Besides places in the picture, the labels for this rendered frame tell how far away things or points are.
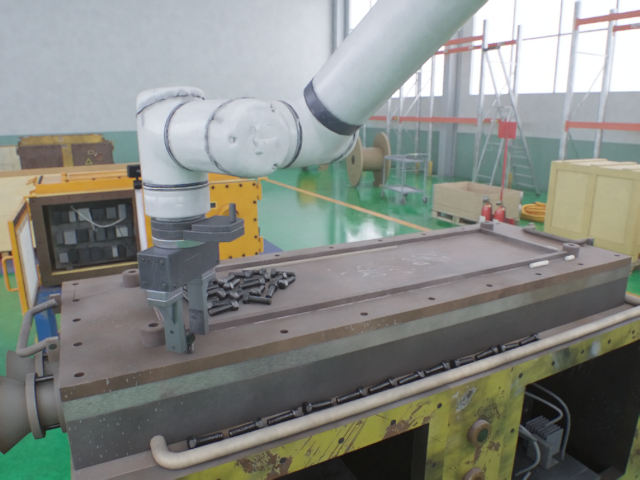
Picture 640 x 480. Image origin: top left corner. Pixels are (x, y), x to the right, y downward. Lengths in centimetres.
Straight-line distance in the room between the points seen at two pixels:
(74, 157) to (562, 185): 755
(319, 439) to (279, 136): 47
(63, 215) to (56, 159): 567
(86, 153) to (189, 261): 847
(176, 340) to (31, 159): 849
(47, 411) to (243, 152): 54
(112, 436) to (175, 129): 44
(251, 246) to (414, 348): 275
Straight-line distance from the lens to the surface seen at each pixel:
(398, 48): 55
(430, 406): 90
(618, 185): 611
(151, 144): 63
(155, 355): 75
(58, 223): 348
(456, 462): 104
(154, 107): 63
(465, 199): 767
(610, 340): 128
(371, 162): 1120
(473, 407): 99
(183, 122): 57
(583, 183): 635
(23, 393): 87
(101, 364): 75
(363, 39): 56
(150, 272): 65
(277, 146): 54
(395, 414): 86
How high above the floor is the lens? 171
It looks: 15 degrees down
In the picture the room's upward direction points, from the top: straight up
